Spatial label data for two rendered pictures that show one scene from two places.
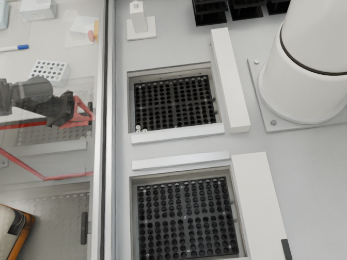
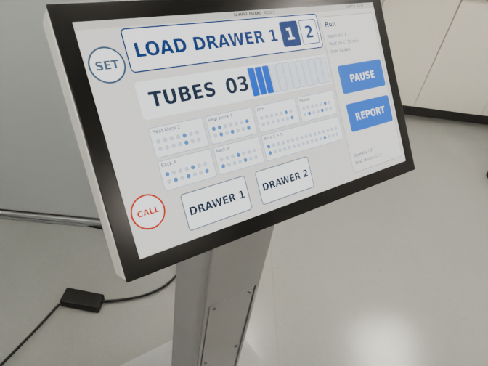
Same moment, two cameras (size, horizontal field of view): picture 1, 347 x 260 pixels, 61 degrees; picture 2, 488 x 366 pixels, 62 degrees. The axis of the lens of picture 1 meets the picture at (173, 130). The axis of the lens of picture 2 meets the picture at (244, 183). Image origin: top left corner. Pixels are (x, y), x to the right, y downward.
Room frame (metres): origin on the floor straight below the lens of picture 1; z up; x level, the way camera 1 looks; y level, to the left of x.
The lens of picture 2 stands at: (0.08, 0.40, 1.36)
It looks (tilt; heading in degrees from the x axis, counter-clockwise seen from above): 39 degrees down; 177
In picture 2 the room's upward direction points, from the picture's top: 10 degrees clockwise
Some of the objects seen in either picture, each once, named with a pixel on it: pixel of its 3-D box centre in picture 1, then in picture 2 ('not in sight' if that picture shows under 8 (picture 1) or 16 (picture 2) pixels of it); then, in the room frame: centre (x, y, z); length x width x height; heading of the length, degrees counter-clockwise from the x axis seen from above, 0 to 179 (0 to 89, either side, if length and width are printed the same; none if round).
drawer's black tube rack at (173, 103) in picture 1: (174, 109); not in sight; (0.45, -0.01, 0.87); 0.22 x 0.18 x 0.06; 86
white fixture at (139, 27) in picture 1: (138, 16); not in sight; (0.71, 0.04, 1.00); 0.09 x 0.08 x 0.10; 86
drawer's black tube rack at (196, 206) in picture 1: (185, 220); not in sight; (0.13, 0.01, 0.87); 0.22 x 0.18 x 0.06; 86
